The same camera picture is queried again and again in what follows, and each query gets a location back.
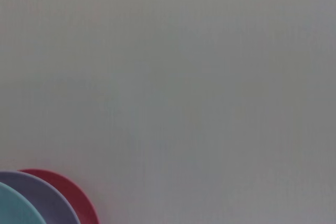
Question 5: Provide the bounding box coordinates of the red plastic plate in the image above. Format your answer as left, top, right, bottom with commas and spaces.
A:
17, 168, 101, 224

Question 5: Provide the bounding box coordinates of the purple plastic plate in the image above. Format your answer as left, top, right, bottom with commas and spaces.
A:
0, 170, 80, 224

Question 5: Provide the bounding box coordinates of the teal plastic plate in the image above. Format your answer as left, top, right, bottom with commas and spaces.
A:
0, 182, 53, 224

